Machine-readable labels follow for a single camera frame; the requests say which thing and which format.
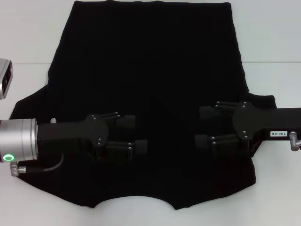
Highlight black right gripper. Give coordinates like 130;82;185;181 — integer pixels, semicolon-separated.
194;101;301;152

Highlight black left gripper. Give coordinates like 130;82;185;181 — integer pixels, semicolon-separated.
36;112;149;162

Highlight black t-shirt with white print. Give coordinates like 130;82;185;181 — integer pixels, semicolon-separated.
9;0;277;210

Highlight right arm cable with plug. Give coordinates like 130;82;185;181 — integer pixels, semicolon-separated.
289;131;301;152

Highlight arm cable with plug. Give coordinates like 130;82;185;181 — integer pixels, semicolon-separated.
289;131;301;152
9;152;65;177

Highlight left arm cable with plug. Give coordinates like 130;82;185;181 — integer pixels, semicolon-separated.
9;152;65;177

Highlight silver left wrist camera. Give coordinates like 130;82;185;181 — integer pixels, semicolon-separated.
0;58;14;101

